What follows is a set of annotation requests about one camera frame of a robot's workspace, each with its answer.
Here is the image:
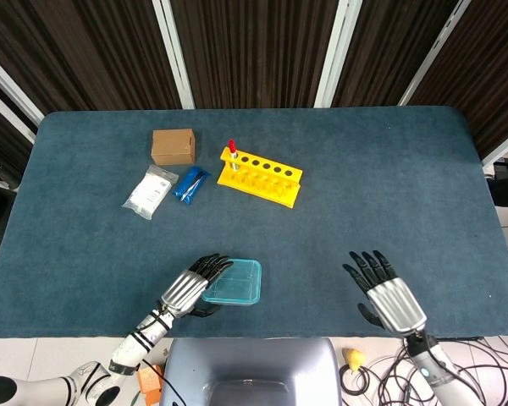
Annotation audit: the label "yellow test tube rack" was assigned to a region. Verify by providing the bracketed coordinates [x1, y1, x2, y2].
[216, 145, 304, 209]

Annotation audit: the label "white plastic packet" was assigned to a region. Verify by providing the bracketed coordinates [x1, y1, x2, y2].
[120, 164, 179, 221]

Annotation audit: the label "brown cardboard box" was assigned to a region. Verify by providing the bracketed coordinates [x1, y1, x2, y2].
[150, 128, 197, 167]

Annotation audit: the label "blue snack packet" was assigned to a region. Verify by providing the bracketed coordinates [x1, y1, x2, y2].
[172, 166, 213, 206]

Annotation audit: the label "grey robot torso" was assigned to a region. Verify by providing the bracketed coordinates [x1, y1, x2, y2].
[158, 337, 343, 406]

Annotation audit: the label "white partition post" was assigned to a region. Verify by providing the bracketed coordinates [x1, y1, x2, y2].
[152, 0, 196, 110]
[0, 82, 37, 145]
[312, 0, 363, 109]
[398, 0, 473, 107]
[0, 46, 46, 126]
[480, 124, 508, 168]

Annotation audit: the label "teal table cloth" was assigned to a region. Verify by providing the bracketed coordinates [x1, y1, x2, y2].
[0, 105, 508, 339]

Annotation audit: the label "black grey equipment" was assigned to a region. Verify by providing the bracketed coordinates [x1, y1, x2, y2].
[0, 154, 22, 194]

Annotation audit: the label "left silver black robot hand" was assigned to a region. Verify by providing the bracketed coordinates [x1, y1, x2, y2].
[158, 252, 235, 319]

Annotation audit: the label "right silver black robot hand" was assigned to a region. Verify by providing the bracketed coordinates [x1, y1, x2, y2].
[341, 250, 428, 337]

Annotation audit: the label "orange block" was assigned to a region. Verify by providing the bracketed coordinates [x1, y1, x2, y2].
[136, 365, 164, 406]

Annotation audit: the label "black floor cables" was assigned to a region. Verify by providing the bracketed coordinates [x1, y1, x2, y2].
[338, 336, 508, 406]

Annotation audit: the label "yellow toy on floor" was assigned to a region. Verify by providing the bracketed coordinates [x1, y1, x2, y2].
[341, 347, 365, 372]

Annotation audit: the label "clear plastic container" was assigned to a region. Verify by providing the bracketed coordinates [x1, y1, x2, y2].
[202, 261, 262, 307]

